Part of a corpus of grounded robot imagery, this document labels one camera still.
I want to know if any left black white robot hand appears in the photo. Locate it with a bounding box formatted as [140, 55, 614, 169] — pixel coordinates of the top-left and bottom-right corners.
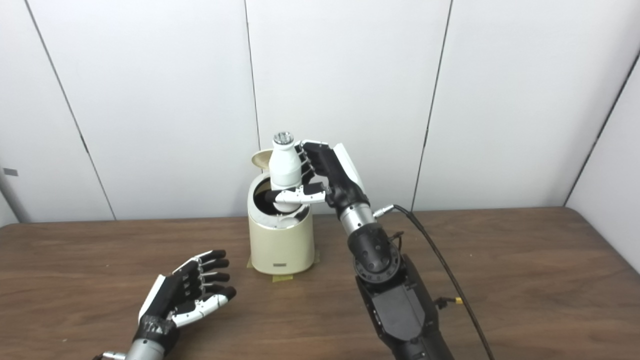
[132, 249, 237, 351]

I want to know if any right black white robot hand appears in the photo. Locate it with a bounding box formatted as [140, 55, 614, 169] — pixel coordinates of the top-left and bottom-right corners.
[265, 140, 372, 217]

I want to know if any small white plastic bottle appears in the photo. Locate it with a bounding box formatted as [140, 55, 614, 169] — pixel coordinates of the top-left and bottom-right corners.
[268, 131, 303, 213]

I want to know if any round cream bin lid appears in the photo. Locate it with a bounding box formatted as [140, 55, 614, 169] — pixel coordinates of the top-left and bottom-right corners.
[251, 149, 275, 171]

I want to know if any cream-colored cylindrical bin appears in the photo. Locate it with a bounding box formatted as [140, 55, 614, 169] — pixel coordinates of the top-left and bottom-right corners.
[247, 172, 316, 275]

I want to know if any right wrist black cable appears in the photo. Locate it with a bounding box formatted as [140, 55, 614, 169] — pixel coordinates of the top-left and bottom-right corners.
[374, 204, 496, 360]

